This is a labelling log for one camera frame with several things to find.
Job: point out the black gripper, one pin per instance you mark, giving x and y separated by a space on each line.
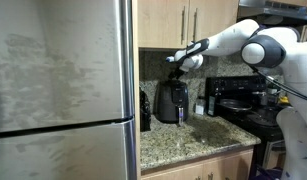
182 71

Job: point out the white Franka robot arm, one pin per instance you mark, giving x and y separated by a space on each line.
293 83

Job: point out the black air fryer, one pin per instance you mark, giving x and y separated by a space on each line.
169 100

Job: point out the small white container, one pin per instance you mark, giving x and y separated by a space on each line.
200 106

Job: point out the tall wooden side panel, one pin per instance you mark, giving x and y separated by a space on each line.
136 66

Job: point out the dark olive oil bottle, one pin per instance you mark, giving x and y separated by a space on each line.
212 105

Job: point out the black frying pan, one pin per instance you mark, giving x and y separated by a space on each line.
234 105

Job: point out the dark metal pot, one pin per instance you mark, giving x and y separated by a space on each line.
259 99

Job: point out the black electric stove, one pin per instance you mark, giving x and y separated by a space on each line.
259 120

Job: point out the wooden lower cabinet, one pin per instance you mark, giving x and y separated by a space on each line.
199 170

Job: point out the green glass bottle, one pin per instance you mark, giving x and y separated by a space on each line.
272 90

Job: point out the small yellow object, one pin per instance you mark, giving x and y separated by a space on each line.
284 99

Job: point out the stainless steel fridge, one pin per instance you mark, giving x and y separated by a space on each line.
59 83

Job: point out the dark range hood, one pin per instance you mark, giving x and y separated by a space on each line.
276 13

